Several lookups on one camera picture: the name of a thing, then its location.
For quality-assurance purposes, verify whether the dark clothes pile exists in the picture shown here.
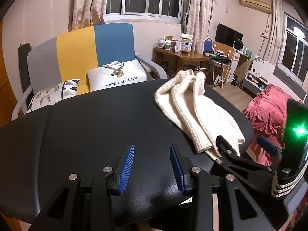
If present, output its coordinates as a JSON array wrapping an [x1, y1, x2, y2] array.
[[207, 50, 232, 65]]

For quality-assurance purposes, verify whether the beige patterned curtain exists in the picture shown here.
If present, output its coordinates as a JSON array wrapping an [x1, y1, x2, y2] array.
[[185, 0, 215, 53], [257, 0, 285, 66], [69, 0, 111, 32]]

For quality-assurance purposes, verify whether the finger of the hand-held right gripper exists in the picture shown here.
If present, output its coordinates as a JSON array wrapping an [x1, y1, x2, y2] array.
[[256, 135, 282, 167], [211, 135, 274, 196]]

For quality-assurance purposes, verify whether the black flat screen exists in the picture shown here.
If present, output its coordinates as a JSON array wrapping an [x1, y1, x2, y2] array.
[[215, 23, 243, 48]]

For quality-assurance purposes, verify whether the triangle pattern pillow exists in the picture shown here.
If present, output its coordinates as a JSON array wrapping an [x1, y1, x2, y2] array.
[[26, 79, 81, 114]]

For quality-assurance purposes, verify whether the orange wooden wardrobe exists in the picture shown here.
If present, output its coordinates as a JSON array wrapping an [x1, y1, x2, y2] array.
[[0, 17, 15, 128]]

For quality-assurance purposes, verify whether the grey yellow blue sofa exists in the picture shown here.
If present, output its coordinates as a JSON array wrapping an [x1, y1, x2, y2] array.
[[12, 23, 168, 121]]

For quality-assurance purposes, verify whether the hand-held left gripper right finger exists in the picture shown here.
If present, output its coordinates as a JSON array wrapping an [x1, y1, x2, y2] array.
[[170, 144, 275, 231]]

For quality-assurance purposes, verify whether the cream knit sweater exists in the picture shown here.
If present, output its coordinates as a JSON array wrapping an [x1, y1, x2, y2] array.
[[154, 69, 246, 160]]

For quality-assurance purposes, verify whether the white metal pole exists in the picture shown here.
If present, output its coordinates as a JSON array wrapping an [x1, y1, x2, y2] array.
[[210, 0, 229, 39]]

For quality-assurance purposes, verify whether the pink ruffled blanket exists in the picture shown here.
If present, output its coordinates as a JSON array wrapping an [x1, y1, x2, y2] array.
[[242, 84, 304, 167]]

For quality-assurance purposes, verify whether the small white fan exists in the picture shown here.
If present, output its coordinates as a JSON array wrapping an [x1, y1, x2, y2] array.
[[233, 39, 244, 52]]

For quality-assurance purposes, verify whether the brown wooden desk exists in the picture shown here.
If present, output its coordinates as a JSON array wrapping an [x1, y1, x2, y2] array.
[[154, 47, 212, 74]]

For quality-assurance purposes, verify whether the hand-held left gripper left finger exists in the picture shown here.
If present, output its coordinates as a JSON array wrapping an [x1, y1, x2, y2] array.
[[29, 144, 135, 231]]

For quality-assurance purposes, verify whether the wooden chair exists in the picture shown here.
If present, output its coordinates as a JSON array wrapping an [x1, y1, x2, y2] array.
[[205, 41, 235, 87]]

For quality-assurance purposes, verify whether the beige air conditioner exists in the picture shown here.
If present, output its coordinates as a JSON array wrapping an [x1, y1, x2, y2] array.
[[239, 0, 273, 14]]

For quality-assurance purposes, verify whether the white deer print pillow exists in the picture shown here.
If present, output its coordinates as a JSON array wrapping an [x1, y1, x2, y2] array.
[[86, 60, 148, 92]]

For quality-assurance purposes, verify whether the low white cabinet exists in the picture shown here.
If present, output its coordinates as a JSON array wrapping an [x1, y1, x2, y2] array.
[[241, 69, 270, 95]]

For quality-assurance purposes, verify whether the white carton box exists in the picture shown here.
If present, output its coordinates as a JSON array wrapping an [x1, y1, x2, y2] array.
[[180, 34, 193, 51]]

